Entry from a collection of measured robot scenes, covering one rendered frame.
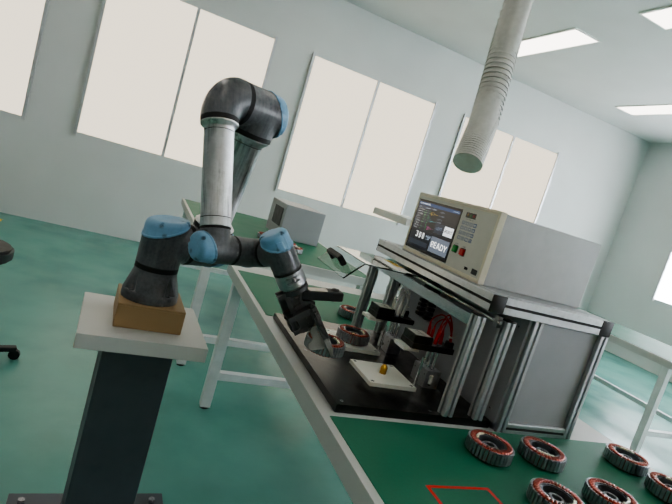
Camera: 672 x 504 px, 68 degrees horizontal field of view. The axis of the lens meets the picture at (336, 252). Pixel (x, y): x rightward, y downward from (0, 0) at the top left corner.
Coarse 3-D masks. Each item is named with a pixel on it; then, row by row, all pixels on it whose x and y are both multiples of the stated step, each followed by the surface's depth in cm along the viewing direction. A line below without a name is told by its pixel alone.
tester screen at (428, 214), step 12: (420, 204) 171; (432, 204) 164; (420, 216) 169; (432, 216) 163; (444, 216) 157; (456, 216) 151; (420, 228) 168; (432, 228) 161; (420, 240) 166; (444, 240) 154
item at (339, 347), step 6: (306, 336) 135; (330, 336) 139; (306, 342) 134; (336, 342) 137; (342, 342) 137; (336, 348) 132; (342, 348) 134; (318, 354) 132; (324, 354) 131; (336, 354) 132; (342, 354) 135
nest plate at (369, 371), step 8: (352, 360) 148; (360, 360) 150; (360, 368) 143; (368, 368) 145; (376, 368) 147; (392, 368) 151; (368, 376) 139; (376, 376) 141; (384, 376) 143; (392, 376) 145; (400, 376) 147; (368, 384) 136; (376, 384) 136; (384, 384) 137; (392, 384) 138; (400, 384) 140; (408, 384) 142
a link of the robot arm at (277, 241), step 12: (276, 228) 126; (264, 240) 122; (276, 240) 121; (288, 240) 123; (264, 252) 124; (276, 252) 122; (288, 252) 123; (264, 264) 126; (276, 264) 123; (288, 264) 123; (300, 264) 127; (276, 276) 125
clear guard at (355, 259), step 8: (336, 248) 168; (344, 248) 168; (320, 256) 168; (328, 256) 165; (344, 256) 159; (352, 256) 156; (360, 256) 160; (368, 256) 166; (376, 256) 172; (328, 264) 159; (336, 264) 156; (352, 264) 151; (360, 264) 149; (368, 264) 148; (376, 264) 152; (384, 264) 158; (392, 264) 164; (400, 264) 170; (336, 272) 152; (344, 272) 149; (352, 272) 147; (400, 272) 153; (408, 272) 156; (416, 272) 162
